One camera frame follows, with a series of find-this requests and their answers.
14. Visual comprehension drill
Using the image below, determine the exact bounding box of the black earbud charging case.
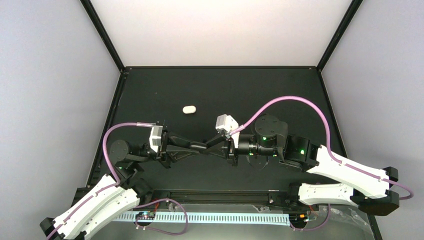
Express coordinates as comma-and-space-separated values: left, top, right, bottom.
189, 141, 208, 152

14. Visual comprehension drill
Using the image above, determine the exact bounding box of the white earbud charging case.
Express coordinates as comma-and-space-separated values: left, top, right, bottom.
182, 105, 197, 115

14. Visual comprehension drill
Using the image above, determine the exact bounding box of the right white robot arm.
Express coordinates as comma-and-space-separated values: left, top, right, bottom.
202, 114, 400, 216

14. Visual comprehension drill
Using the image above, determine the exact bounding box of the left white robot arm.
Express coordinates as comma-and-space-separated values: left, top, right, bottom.
40, 126, 180, 240

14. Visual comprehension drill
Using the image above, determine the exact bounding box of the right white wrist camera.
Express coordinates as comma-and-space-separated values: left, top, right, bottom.
215, 114, 240, 149

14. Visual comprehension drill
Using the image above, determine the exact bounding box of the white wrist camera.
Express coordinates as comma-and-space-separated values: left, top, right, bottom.
215, 114, 240, 149
149, 125, 163, 153

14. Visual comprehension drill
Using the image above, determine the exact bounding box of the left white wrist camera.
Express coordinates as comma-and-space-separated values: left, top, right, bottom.
149, 125, 163, 153

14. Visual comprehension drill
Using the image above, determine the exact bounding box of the black front mounting rail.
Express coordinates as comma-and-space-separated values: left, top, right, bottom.
74, 187, 370, 213

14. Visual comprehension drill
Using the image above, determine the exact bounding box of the white slotted cable duct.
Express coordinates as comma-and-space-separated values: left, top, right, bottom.
114, 211, 290, 226

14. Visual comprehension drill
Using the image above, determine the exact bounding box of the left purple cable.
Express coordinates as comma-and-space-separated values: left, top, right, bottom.
46, 121, 190, 240

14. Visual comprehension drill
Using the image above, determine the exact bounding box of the purple cable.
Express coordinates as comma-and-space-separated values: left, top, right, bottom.
226, 96, 415, 232
46, 121, 190, 240

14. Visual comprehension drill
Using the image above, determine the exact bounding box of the left black frame post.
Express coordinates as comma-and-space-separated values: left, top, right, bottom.
80, 0, 125, 72

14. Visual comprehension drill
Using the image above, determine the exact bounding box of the black frame post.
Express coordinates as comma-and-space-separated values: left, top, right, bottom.
80, 0, 125, 72
316, 0, 363, 73

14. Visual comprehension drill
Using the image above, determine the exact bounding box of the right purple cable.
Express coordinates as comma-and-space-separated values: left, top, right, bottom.
226, 96, 415, 232

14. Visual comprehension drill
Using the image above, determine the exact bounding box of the right black frame post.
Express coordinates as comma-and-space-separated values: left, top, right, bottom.
316, 0, 363, 73

